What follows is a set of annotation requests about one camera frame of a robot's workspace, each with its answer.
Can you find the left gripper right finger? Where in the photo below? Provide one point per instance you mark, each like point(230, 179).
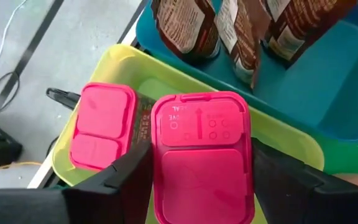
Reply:
point(291, 196)

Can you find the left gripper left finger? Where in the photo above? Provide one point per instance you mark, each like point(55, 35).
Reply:
point(113, 193)

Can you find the pink-lid spice tin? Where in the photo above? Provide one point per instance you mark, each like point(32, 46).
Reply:
point(202, 174)
point(102, 124)

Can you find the brown spice packet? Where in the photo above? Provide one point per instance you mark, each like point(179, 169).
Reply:
point(241, 46)
point(294, 34)
point(185, 28)

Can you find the green table mat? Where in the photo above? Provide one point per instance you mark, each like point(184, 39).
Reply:
point(350, 158)

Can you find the teal plastic bin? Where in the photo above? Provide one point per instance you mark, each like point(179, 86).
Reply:
point(322, 77)

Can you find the yellow-green plastic bin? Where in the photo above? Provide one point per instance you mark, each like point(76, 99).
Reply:
point(135, 68)

